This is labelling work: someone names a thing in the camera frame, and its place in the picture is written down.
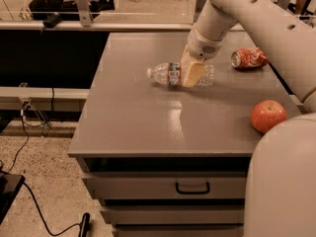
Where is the grey drawer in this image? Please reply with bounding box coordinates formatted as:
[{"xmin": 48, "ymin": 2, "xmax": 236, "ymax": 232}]
[
  {"xmin": 82, "ymin": 172, "xmax": 246, "ymax": 199},
  {"xmin": 101, "ymin": 205, "xmax": 244, "ymax": 225},
  {"xmin": 113, "ymin": 225, "xmax": 243, "ymax": 237}
]

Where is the black plug on floor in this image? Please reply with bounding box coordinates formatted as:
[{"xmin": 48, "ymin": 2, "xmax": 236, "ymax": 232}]
[{"xmin": 78, "ymin": 212, "xmax": 90, "ymax": 237}]

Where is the clear plastic water bottle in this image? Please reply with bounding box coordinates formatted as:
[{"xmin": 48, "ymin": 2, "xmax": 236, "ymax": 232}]
[{"xmin": 147, "ymin": 62, "xmax": 214, "ymax": 87}]

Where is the crushed orange soda can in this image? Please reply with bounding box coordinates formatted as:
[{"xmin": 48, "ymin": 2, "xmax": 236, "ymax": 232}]
[{"xmin": 231, "ymin": 47, "xmax": 269, "ymax": 69}]

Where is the metal glass railing post left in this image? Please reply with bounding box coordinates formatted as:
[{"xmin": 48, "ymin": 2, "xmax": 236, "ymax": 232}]
[{"xmin": 75, "ymin": 0, "xmax": 93, "ymax": 27}]

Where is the seated person in background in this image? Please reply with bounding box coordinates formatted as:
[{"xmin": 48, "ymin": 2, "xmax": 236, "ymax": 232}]
[{"xmin": 29, "ymin": 0, "xmax": 115, "ymax": 21}]

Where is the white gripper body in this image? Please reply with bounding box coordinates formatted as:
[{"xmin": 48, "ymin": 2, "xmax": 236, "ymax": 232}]
[{"xmin": 187, "ymin": 24, "xmax": 224, "ymax": 60}]

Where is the middle grey drawer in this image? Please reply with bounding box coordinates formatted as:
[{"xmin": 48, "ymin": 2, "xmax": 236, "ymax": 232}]
[{"xmin": 101, "ymin": 205, "xmax": 244, "ymax": 225}]

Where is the top grey drawer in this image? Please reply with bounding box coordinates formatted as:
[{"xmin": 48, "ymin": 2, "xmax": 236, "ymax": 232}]
[{"xmin": 82, "ymin": 172, "xmax": 246, "ymax": 199}]

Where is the black drawer handle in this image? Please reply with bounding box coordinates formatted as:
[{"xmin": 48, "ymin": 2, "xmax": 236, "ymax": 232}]
[{"xmin": 175, "ymin": 183, "xmax": 211, "ymax": 196}]

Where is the grey drawer cabinet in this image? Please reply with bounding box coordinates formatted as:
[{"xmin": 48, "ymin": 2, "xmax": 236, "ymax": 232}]
[{"xmin": 69, "ymin": 32, "xmax": 299, "ymax": 229}]

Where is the black power adapter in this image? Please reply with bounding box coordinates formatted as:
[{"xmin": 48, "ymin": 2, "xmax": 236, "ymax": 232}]
[{"xmin": 42, "ymin": 14, "xmax": 62, "ymax": 28}]

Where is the black box on floor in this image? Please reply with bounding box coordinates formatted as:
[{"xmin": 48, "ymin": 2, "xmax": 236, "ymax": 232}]
[{"xmin": 0, "ymin": 174, "xmax": 25, "ymax": 224}]

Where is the bottom grey drawer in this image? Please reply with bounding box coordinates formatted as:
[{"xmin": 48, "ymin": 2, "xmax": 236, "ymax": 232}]
[{"xmin": 113, "ymin": 225, "xmax": 243, "ymax": 237}]

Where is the black floor cable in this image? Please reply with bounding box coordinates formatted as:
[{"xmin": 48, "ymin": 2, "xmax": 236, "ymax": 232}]
[{"xmin": 0, "ymin": 102, "xmax": 83, "ymax": 237}]

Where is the wall power outlet box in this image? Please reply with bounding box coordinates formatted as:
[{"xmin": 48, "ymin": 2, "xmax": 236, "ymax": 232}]
[{"xmin": 20, "ymin": 99, "xmax": 32, "ymax": 117}]

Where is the red apple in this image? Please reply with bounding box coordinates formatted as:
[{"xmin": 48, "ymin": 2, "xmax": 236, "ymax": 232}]
[{"xmin": 250, "ymin": 100, "xmax": 287, "ymax": 133}]

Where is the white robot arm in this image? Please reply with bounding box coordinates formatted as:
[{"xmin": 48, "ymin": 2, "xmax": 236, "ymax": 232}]
[{"xmin": 183, "ymin": 0, "xmax": 316, "ymax": 237}]

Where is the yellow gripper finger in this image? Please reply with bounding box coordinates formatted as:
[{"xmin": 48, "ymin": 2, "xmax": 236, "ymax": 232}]
[
  {"xmin": 180, "ymin": 46, "xmax": 190, "ymax": 67},
  {"xmin": 183, "ymin": 62, "xmax": 205, "ymax": 87}
]

